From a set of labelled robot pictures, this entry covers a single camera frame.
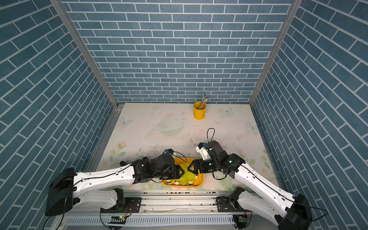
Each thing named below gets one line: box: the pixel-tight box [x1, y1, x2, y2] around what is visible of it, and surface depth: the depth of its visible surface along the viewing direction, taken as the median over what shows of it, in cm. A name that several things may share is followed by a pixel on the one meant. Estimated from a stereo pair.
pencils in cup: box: [198, 93, 209, 110], surface depth 106 cm
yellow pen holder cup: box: [193, 101, 207, 121], surface depth 110 cm
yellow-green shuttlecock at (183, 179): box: [175, 172, 188, 186], surface depth 77 cm
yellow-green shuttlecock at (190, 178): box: [185, 170, 196, 186], surface depth 79 cm
